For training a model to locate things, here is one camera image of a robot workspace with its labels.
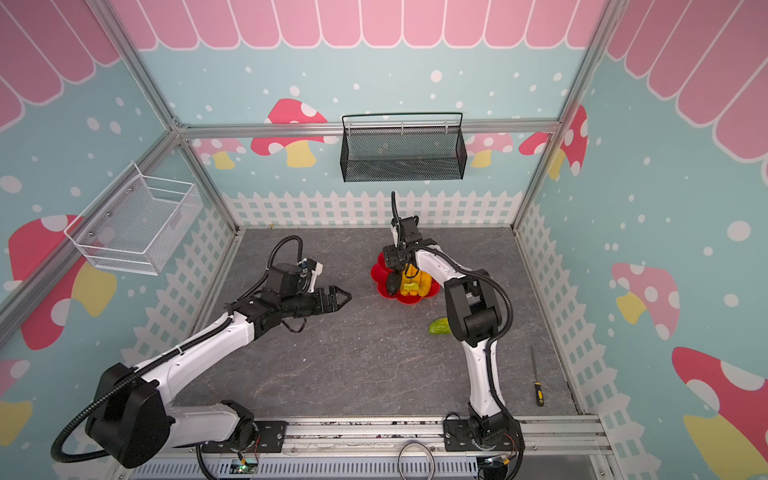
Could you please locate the green fake fruit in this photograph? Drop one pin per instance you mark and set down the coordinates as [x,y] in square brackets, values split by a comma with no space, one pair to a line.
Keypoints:
[440,326]

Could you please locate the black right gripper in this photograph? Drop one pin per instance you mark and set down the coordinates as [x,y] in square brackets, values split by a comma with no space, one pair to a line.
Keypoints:
[398,262]

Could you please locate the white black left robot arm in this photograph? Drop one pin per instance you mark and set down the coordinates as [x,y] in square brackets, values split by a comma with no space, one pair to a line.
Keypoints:
[133,416]

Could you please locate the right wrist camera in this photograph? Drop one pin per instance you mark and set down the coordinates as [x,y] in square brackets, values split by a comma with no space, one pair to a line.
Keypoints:
[406,232]

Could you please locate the yellow fake banana bunch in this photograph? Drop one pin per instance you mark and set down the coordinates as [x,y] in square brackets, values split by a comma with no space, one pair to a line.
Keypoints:
[420,288]

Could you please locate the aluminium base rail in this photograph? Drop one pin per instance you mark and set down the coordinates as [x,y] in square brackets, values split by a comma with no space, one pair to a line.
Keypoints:
[411,447]

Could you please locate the red flower-shaped fruit bowl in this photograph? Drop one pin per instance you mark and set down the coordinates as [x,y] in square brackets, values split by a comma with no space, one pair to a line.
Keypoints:
[379,274]

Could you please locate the yellow-handled screwdriver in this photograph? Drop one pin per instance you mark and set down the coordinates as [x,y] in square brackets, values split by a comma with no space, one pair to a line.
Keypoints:
[539,396]

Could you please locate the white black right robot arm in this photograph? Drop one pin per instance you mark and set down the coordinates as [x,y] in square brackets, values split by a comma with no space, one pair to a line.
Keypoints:
[479,313]

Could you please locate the white wire mesh basket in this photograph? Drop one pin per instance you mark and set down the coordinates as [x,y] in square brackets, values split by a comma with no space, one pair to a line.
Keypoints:
[136,226]

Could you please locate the black wire mesh basket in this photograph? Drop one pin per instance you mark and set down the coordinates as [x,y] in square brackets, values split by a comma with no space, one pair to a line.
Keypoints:
[412,146]

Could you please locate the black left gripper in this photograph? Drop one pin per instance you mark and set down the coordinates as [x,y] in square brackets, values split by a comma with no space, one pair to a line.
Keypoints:
[322,302]

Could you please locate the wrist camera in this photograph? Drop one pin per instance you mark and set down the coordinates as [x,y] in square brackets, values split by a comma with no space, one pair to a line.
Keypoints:
[289,280]
[406,232]

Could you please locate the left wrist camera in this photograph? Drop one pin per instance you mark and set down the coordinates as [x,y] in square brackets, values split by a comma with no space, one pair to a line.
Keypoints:
[289,280]

